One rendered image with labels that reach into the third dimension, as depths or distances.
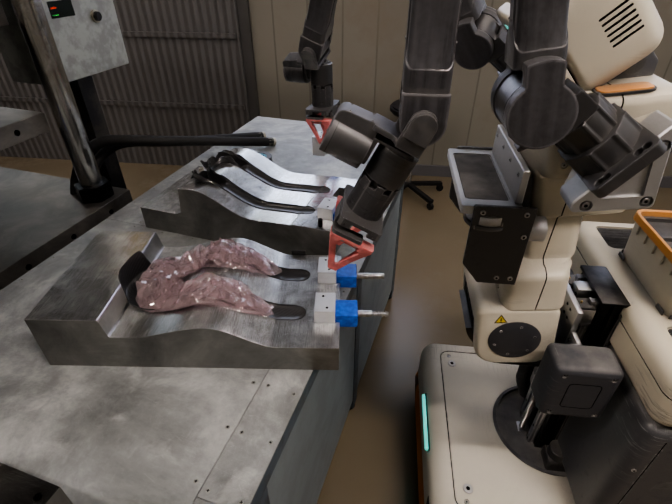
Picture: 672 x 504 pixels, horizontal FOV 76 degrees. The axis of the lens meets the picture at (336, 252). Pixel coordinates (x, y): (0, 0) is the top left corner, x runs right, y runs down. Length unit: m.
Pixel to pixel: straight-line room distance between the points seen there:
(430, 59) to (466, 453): 1.04
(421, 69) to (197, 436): 0.59
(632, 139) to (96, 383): 0.85
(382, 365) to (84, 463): 1.28
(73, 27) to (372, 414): 1.54
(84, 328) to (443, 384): 1.03
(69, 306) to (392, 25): 2.57
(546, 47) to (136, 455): 0.74
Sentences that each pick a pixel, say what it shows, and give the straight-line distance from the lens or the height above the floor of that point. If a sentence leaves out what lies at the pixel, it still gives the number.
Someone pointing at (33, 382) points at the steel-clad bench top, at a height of 0.80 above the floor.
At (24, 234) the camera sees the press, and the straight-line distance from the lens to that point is 1.37.
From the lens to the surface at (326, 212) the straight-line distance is 0.97.
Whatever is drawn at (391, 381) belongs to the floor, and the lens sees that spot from 1.78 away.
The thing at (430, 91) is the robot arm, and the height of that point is 1.25.
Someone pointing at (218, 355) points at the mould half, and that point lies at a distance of 0.77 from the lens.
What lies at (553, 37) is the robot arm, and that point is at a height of 1.31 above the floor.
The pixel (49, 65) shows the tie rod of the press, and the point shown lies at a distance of 1.33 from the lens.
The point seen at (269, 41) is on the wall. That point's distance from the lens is 3.14.
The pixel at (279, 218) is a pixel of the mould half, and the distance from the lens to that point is 0.99.
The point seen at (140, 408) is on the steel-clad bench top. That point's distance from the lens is 0.79.
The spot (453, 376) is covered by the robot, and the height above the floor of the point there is 0.28.
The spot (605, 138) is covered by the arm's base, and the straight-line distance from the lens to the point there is 0.61.
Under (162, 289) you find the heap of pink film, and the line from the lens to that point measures 0.83.
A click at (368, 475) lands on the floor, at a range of 1.57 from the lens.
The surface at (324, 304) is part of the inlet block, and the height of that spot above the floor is 0.88.
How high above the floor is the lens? 1.40
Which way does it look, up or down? 36 degrees down
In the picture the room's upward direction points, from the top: straight up
